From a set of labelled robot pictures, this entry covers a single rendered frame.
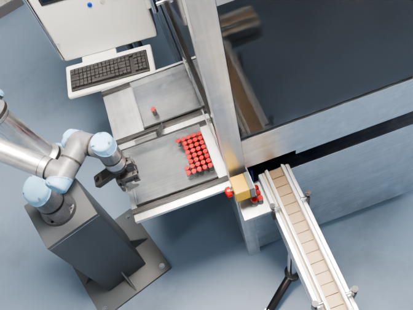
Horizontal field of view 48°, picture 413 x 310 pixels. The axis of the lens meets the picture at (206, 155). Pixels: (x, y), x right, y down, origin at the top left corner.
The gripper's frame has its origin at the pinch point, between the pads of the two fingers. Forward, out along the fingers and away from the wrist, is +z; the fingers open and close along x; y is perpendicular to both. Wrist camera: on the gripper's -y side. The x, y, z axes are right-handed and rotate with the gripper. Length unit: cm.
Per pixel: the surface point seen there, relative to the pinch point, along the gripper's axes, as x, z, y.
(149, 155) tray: 16.2, 8.3, 11.0
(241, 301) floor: -33, 96, 26
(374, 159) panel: -12, 29, 101
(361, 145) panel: -12, 11, 92
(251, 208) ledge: -21.9, 8.5, 42.0
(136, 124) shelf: 33.8, 8.5, 9.2
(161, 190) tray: -1.7, 8.2, 11.6
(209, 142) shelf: 12.3, 8.5, 36.3
